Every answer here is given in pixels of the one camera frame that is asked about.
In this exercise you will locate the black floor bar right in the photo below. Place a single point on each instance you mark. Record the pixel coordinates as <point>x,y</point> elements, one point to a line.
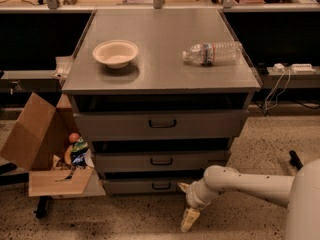
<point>295,160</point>

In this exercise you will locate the grey middle drawer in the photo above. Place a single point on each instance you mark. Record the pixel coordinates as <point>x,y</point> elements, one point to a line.
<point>159,161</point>

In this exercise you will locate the clear plastic water bottle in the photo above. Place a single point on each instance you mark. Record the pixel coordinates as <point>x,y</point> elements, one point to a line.
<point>207,54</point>

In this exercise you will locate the grey low side shelf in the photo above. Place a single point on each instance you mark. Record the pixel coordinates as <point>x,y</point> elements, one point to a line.
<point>37,80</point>

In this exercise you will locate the beige paper bowl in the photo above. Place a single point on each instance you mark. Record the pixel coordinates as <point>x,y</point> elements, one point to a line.
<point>115,54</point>

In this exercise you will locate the green blue snack bag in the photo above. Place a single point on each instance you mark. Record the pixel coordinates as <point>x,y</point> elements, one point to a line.
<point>78,151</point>

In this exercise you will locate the grey bottom drawer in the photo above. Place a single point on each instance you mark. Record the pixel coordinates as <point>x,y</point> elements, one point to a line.
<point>142,186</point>

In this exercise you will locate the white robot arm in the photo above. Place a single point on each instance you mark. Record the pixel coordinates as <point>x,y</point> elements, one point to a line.
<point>299,194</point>

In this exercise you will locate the orange ball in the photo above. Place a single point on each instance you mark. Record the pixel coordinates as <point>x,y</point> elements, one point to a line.
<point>73,137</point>

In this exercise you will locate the grey drawer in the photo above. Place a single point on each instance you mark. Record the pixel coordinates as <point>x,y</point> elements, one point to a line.
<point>122,126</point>
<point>142,186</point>
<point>159,161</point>

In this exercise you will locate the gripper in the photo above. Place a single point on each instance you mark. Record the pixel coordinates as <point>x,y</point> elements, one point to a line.
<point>193,196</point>

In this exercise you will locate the white power adapter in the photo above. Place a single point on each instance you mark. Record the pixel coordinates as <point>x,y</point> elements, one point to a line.
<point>278,67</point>

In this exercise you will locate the grey drawer cabinet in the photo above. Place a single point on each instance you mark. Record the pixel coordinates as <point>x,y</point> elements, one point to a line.
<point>158,79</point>

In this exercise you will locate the black stand leg left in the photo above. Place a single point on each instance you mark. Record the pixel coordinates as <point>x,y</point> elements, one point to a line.
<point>41,210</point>

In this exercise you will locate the white power strip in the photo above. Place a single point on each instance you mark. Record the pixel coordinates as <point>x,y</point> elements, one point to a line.
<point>302,68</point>

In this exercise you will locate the grey top drawer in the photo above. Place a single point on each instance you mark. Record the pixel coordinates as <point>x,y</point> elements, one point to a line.
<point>122,126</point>

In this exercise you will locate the brown cardboard box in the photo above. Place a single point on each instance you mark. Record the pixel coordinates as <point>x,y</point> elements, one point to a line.
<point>39,134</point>

